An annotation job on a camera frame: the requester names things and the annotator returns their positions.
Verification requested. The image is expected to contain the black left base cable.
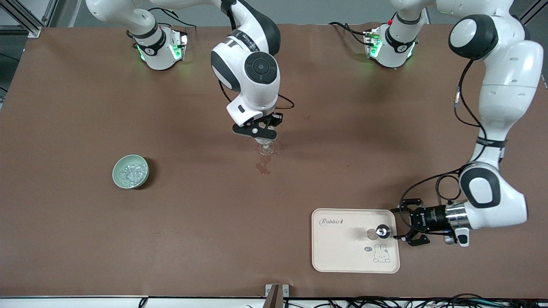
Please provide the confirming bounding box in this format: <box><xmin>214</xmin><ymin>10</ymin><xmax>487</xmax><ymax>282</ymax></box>
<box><xmin>329</xmin><ymin>21</ymin><xmax>369</xmax><ymax>46</ymax></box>

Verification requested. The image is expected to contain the black cable bundle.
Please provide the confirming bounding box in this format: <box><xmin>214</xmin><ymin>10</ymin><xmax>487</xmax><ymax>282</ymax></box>
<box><xmin>283</xmin><ymin>293</ymin><xmax>548</xmax><ymax>308</ymax></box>

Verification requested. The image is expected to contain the small black metal cup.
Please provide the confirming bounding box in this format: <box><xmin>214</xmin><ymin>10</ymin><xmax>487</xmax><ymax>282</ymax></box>
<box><xmin>367</xmin><ymin>224</ymin><xmax>392</xmax><ymax>240</ymax></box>

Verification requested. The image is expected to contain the black base cable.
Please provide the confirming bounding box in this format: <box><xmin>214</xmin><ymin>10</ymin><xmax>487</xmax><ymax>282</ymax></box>
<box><xmin>148</xmin><ymin>6</ymin><xmax>197</xmax><ymax>30</ymax></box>
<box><xmin>329</xmin><ymin>21</ymin><xmax>369</xmax><ymax>46</ymax></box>

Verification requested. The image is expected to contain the clear ice cube pile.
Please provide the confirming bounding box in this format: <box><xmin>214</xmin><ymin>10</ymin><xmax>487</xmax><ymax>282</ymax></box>
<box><xmin>119</xmin><ymin>163</ymin><xmax>145</xmax><ymax>187</ymax></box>

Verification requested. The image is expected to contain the clear stemmed wine glass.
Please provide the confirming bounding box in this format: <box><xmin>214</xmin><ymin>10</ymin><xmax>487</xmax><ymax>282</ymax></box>
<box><xmin>253</xmin><ymin>137</ymin><xmax>283</xmax><ymax>157</ymax></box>

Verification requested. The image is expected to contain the pale green ceramic bowl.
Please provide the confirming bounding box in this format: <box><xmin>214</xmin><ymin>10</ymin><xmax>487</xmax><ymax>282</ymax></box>
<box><xmin>112</xmin><ymin>154</ymin><xmax>150</xmax><ymax>189</ymax></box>

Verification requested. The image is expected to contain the metal edge bracket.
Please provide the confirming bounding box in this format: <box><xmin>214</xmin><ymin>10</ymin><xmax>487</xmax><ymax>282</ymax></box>
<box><xmin>265</xmin><ymin>284</ymin><xmax>290</xmax><ymax>308</ymax></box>

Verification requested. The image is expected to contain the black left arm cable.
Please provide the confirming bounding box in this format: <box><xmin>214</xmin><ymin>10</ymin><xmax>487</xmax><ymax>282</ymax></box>
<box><xmin>400</xmin><ymin>58</ymin><xmax>488</xmax><ymax>214</ymax></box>

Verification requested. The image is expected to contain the aluminium frame post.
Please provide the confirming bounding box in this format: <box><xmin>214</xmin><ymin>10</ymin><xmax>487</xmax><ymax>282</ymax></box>
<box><xmin>0</xmin><ymin>0</ymin><xmax>43</xmax><ymax>38</ymax></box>
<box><xmin>513</xmin><ymin>0</ymin><xmax>548</xmax><ymax>34</ymax></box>

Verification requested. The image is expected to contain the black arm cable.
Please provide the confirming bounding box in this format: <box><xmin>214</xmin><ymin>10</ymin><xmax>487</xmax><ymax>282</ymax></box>
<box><xmin>400</xmin><ymin>58</ymin><xmax>488</xmax><ymax>214</ymax></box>
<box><xmin>218</xmin><ymin>79</ymin><xmax>296</xmax><ymax>110</ymax></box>

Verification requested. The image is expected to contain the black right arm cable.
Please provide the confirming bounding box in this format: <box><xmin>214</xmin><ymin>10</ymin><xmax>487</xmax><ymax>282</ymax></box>
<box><xmin>218</xmin><ymin>79</ymin><xmax>296</xmax><ymax>110</ymax></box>

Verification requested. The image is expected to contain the brown table cover sheet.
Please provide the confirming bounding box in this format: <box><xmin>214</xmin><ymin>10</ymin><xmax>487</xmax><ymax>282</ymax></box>
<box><xmin>0</xmin><ymin>24</ymin><xmax>548</xmax><ymax>299</ymax></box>

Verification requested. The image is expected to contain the black right base cable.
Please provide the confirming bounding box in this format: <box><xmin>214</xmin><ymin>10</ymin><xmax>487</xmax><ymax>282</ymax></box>
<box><xmin>148</xmin><ymin>6</ymin><xmax>197</xmax><ymax>30</ymax></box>

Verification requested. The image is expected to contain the cream rabbit print tray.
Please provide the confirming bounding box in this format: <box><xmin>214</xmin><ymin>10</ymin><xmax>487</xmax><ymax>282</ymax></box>
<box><xmin>311</xmin><ymin>208</ymin><xmax>401</xmax><ymax>274</ymax></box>

